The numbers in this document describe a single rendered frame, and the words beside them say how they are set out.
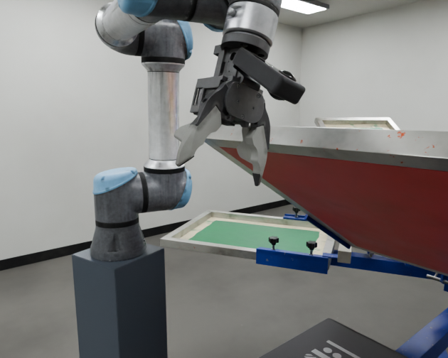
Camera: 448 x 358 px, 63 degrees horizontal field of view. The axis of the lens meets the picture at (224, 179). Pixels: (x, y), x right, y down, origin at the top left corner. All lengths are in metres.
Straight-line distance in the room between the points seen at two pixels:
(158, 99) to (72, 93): 3.42
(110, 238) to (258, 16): 0.69
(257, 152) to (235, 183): 5.10
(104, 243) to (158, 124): 0.34
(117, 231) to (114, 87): 3.64
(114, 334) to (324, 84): 5.63
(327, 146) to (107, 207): 0.61
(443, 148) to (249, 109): 0.25
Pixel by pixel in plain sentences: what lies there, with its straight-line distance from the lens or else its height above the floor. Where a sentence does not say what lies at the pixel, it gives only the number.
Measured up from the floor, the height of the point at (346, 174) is 1.48.
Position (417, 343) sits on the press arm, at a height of 0.92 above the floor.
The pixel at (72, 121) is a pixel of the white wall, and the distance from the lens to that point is 4.38.
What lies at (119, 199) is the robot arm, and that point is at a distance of 0.99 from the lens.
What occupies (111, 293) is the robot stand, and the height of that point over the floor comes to 1.13.
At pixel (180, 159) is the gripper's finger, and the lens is 0.47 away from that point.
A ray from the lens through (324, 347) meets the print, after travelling 1.14.
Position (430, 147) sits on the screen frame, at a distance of 0.52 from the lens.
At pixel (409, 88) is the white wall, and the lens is 5.60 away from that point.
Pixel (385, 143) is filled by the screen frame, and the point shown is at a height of 1.54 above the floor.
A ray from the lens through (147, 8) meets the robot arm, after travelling 0.61.
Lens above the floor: 1.58
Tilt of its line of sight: 10 degrees down
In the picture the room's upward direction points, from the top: straight up
